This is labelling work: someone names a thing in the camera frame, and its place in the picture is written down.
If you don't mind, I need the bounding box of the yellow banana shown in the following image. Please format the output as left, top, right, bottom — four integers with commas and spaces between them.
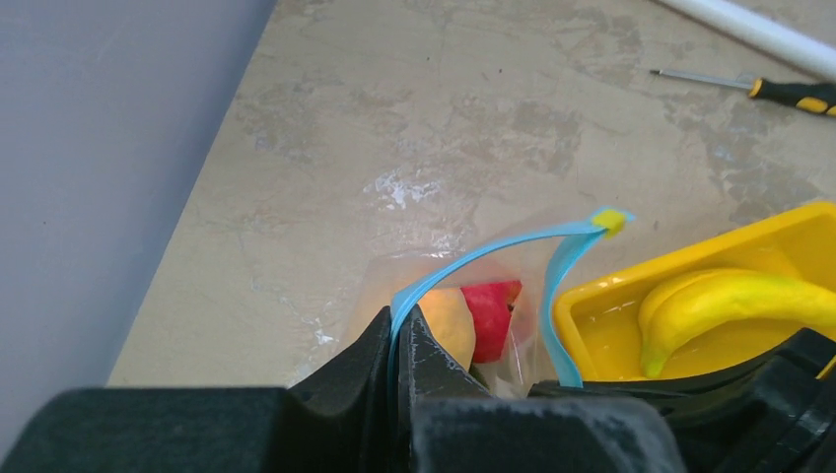
637, 268, 835, 378

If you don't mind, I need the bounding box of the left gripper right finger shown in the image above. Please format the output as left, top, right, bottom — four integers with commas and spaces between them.
390, 307, 685, 472

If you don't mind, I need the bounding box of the yellow plastic tray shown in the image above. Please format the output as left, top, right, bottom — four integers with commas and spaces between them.
551, 202, 835, 382

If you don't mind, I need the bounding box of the black yellow screwdriver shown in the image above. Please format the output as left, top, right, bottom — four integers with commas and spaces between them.
650, 69, 835, 117

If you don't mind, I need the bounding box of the yellow peach with leaf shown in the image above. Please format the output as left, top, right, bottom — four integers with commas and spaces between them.
418, 288, 476, 370

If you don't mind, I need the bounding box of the red apple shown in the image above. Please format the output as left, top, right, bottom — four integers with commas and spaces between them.
460, 280, 523, 364

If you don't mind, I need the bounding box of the white pvc pipe frame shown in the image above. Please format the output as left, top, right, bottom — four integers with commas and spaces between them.
661, 0, 835, 82

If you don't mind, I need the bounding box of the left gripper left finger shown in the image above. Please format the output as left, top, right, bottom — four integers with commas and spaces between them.
1, 308, 390, 472

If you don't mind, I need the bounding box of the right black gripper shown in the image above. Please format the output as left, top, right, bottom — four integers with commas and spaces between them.
528, 328, 835, 472

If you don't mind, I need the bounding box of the clear zip top bag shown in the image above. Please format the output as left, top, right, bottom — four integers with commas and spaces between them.
342, 207, 634, 396

